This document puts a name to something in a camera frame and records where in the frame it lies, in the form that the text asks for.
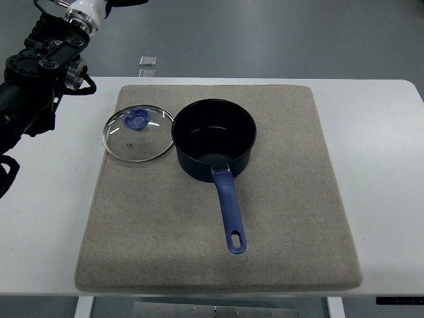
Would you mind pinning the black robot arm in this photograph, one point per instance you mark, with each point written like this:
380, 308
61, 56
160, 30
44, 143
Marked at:
48, 68

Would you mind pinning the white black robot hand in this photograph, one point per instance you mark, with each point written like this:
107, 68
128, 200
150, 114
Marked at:
89, 14

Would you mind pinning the metal plate under table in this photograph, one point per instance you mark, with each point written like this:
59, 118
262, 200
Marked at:
150, 309

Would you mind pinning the left white table leg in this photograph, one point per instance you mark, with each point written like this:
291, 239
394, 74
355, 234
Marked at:
84, 307

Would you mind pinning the silver floor plate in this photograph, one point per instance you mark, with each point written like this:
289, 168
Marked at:
147, 61
147, 72

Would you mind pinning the upper silver floor plate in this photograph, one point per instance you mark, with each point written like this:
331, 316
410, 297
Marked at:
147, 61

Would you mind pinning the right white table leg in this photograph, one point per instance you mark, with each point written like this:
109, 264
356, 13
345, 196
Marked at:
335, 307

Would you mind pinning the dark blue saucepan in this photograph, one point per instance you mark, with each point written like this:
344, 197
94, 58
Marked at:
213, 139

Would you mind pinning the glass pot lid blue knob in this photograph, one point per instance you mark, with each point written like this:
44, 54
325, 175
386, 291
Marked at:
138, 133

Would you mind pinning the white table leg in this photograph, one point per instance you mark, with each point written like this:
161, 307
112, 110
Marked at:
84, 307
335, 307

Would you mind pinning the lower silver floor plate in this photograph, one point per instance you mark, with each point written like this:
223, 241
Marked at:
147, 72

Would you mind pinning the black table control panel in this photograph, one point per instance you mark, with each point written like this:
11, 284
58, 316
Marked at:
413, 300

